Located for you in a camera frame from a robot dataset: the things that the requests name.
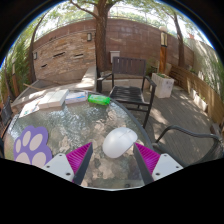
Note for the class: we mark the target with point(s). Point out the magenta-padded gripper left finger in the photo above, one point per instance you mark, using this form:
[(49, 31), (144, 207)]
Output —
[(78, 158)]

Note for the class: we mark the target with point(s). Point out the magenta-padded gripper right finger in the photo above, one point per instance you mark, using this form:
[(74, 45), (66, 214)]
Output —
[(150, 158)]

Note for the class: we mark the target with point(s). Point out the white computer mouse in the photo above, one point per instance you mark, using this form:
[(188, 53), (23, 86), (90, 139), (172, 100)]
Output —
[(118, 141)]

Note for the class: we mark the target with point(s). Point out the purple paw-shaped mouse pad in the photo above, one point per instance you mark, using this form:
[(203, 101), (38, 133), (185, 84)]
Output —
[(31, 143)]

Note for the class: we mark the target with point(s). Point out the black metal armchair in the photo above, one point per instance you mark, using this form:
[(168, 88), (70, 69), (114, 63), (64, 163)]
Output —
[(196, 136), (6, 116)]

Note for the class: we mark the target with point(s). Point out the green plastic pack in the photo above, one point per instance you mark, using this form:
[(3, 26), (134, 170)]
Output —
[(99, 99)]

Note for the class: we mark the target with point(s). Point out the white flat box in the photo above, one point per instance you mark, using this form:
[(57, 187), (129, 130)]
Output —
[(46, 99), (60, 96)]

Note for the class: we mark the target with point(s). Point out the dark wooden slatted chair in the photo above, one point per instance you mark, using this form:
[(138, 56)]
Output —
[(128, 93)]

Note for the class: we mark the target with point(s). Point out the printed paper sheet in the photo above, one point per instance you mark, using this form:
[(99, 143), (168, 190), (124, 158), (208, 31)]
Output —
[(29, 108)]

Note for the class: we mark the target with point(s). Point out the white square planter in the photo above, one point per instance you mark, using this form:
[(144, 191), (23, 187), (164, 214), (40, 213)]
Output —
[(163, 85)]

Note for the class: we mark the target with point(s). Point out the slim tree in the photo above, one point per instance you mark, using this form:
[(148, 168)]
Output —
[(180, 43)]

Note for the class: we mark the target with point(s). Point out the large tree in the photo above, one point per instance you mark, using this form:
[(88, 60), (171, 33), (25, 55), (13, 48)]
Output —
[(101, 40)]

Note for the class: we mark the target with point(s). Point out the grey wall utility box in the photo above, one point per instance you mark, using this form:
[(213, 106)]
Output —
[(114, 56)]

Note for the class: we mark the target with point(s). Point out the wooden post lamp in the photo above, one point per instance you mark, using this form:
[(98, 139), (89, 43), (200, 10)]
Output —
[(163, 50)]

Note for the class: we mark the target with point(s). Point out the black wall lamp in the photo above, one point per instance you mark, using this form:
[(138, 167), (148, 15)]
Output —
[(89, 37), (35, 55)]

